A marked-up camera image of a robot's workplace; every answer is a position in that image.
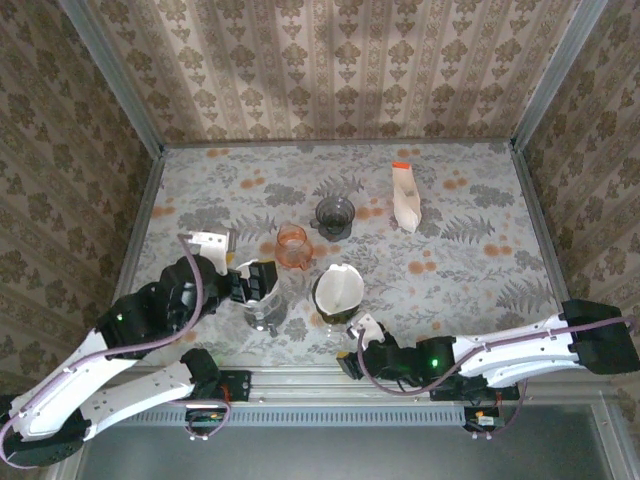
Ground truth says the orange translucent dripper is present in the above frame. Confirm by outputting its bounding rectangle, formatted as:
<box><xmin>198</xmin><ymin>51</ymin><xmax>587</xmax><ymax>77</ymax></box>
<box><xmin>275</xmin><ymin>223</ymin><xmax>316</xmax><ymax>271</ymax></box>

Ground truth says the dark grey translucent dripper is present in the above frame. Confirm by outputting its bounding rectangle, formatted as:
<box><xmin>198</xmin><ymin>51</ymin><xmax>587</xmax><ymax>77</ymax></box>
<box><xmin>308</xmin><ymin>196</ymin><xmax>358</xmax><ymax>243</ymax></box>

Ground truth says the orange white filter pack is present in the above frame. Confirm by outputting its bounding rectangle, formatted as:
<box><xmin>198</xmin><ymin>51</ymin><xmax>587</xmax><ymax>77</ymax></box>
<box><xmin>392</xmin><ymin>161</ymin><xmax>424</xmax><ymax>234</ymax></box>

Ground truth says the small connector board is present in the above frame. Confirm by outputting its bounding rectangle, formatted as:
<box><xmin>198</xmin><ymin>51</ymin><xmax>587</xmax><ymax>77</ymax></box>
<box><xmin>183</xmin><ymin>407</ymin><xmax>227</xmax><ymax>442</ymax></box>
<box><xmin>462</xmin><ymin>405</ymin><xmax>506</xmax><ymax>441</ymax></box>

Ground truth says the floral patterned table cover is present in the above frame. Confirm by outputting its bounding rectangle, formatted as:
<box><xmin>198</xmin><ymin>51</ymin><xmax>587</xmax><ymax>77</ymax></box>
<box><xmin>112</xmin><ymin>143</ymin><xmax>581</xmax><ymax>369</ymax></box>

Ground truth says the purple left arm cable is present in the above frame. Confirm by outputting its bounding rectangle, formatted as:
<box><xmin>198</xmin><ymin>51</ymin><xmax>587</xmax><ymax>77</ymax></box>
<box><xmin>0</xmin><ymin>233</ymin><xmax>232</xmax><ymax>469</ymax></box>

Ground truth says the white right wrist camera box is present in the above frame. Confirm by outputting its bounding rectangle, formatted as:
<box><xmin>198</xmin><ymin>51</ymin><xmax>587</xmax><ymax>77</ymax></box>
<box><xmin>348</xmin><ymin>313</ymin><xmax>386</xmax><ymax>350</ymax></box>

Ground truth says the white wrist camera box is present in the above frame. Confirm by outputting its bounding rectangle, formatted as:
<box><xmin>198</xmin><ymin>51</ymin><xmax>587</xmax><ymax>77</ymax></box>
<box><xmin>348</xmin><ymin>313</ymin><xmax>386</xmax><ymax>350</ymax></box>
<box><xmin>180</xmin><ymin>225</ymin><xmax>237</xmax><ymax>274</ymax></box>

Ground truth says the grey slotted cable duct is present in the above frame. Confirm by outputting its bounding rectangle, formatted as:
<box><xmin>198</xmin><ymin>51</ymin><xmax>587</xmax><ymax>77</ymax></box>
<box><xmin>119</xmin><ymin>403</ymin><xmax>469</xmax><ymax>427</ymax></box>

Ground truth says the aluminium table edge rail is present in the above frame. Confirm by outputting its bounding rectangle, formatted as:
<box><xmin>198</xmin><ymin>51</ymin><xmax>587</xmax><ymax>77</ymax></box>
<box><xmin>74</xmin><ymin>364</ymin><xmax>614</xmax><ymax>406</ymax></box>

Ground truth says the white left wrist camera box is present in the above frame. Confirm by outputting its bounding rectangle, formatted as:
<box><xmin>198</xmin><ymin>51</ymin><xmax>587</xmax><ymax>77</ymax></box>
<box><xmin>180</xmin><ymin>225</ymin><xmax>237</xmax><ymax>274</ymax></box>

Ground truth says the aluminium table side rail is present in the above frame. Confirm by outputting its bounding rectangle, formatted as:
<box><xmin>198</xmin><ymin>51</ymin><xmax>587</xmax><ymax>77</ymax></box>
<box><xmin>509</xmin><ymin>142</ymin><xmax>591</xmax><ymax>364</ymax></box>
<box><xmin>94</xmin><ymin>149</ymin><xmax>166</xmax><ymax>366</ymax></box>

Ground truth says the aluminium table end rail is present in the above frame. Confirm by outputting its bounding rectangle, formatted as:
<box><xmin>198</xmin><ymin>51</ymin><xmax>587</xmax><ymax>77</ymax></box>
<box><xmin>159</xmin><ymin>138</ymin><xmax>516</xmax><ymax>150</ymax></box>

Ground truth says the aluminium frame post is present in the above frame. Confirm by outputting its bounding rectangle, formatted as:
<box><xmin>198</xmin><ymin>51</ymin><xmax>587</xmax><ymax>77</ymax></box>
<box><xmin>57</xmin><ymin>0</ymin><xmax>166</xmax><ymax>156</ymax></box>
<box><xmin>509</xmin><ymin>0</ymin><xmax>599</xmax><ymax>151</ymax></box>

